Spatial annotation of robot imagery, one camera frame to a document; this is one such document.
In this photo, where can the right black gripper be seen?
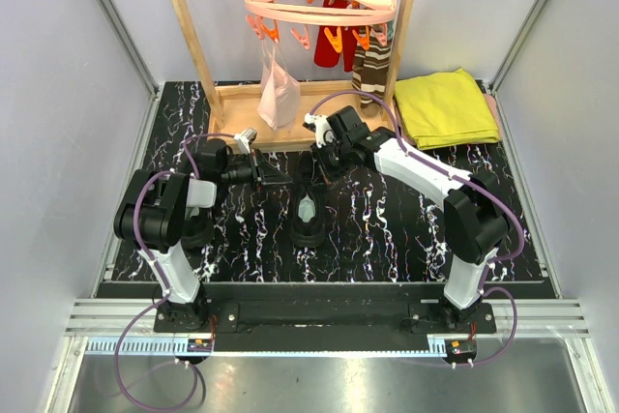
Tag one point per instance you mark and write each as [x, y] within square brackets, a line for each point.
[318, 155]

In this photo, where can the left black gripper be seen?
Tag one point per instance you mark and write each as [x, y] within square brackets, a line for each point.
[269, 174]

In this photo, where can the black sneaker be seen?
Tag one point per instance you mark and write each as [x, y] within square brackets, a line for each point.
[307, 206]
[198, 230]

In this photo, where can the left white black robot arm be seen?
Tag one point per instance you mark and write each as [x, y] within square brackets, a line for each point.
[168, 213]

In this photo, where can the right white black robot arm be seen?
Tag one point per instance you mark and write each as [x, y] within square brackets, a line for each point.
[475, 221]

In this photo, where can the black marble pattern mat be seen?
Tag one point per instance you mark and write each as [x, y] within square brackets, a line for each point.
[377, 229]

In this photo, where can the white pink hanging garment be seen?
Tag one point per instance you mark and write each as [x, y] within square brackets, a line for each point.
[280, 92]

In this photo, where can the brown striped hanging sock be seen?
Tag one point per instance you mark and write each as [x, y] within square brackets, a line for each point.
[370, 67]

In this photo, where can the red hanging sock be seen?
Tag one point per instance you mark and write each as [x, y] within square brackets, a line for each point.
[326, 56]

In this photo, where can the yellow folded towel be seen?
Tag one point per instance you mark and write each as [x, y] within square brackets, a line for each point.
[445, 109]

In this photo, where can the pink round clip hanger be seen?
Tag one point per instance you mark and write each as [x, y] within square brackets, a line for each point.
[265, 17]

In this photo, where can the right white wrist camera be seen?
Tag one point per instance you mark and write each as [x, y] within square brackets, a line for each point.
[319, 125]

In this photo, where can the wooden drying rack frame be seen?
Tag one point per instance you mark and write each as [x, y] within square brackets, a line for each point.
[234, 108]

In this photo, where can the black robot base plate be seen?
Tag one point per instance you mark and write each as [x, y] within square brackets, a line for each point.
[389, 340]

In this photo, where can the aluminium frame rail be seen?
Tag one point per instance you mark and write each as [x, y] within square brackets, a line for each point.
[529, 318]

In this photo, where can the grey slotted cable duct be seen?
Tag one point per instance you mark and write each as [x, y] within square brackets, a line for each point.
[157, 346]

